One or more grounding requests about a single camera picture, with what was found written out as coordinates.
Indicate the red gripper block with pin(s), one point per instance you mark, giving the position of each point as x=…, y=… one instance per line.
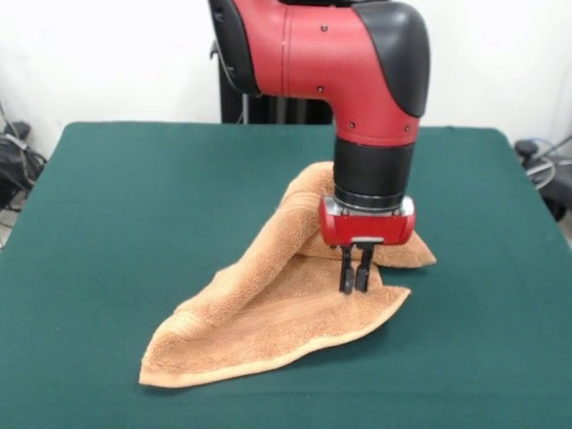
x=366, y=228

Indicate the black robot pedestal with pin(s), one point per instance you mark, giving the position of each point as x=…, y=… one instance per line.
x=268, y=107

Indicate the tan terry towel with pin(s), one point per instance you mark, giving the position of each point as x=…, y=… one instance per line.
x=268, y=326

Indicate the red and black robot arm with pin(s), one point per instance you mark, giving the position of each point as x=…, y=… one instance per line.
x=339, y=58

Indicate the dark green table cloth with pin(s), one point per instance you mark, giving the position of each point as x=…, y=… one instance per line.
x=89, y=268

